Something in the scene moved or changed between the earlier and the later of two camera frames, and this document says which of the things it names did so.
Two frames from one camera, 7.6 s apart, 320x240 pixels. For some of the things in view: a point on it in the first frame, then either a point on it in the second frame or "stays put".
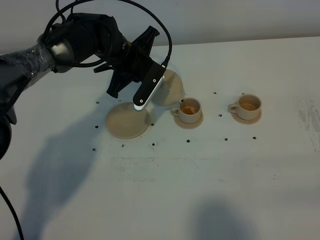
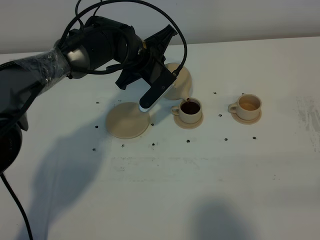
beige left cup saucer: [189, 126] stays put
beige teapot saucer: [124, 121] stays put
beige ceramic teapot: [170, 91] -> [181, 87]
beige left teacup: [189, 111] stays put
